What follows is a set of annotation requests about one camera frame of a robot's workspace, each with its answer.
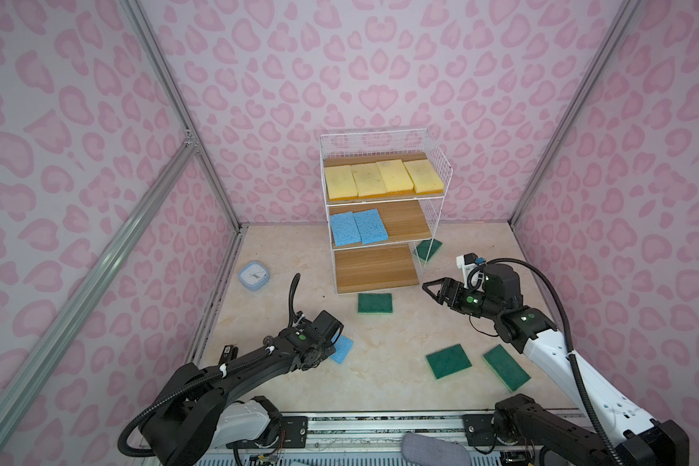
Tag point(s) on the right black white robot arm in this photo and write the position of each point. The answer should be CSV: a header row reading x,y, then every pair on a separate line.
x,y
621,432

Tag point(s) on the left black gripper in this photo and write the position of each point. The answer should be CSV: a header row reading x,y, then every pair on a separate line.
x,y
321,349

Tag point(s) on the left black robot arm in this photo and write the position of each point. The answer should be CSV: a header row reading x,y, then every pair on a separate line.
x,y
181,424

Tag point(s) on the white wire wooden shelf rack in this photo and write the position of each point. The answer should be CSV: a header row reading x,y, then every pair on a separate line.
x,y
408,218

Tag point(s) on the light blue square clock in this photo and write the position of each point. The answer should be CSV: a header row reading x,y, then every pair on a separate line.
x,y
253,276

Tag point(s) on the blue sponge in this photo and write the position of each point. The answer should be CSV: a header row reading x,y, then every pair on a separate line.
x,y
344,229
342,348
370,227

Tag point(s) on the green sponge front centre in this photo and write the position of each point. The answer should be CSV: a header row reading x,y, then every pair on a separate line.
x,y
448,361

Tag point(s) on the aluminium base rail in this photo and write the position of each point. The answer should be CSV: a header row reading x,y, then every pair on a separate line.
x,y
373,438

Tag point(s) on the yellow sponge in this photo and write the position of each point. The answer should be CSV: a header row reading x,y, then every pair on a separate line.
x,y
368,180
424,177
395,177
340,183

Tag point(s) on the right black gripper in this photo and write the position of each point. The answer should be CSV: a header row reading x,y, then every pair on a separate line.
x,y
451,292

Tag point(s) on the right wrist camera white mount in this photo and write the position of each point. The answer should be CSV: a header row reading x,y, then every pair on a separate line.
x,y
466,263

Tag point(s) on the left diagonal aluminium frame bar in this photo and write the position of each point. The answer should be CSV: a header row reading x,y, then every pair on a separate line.
x,y
19,395

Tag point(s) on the grey oval pad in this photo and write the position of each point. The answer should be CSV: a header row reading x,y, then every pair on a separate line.
x,y
426,451

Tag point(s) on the green sponge behind shelf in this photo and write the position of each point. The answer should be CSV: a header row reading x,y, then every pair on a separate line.
x,y
426,249

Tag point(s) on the green sponge front right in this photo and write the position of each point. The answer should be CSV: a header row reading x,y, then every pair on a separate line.
x,y
504,366

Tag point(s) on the green sponge by shelf front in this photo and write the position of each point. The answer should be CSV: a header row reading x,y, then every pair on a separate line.
x,y
374,303

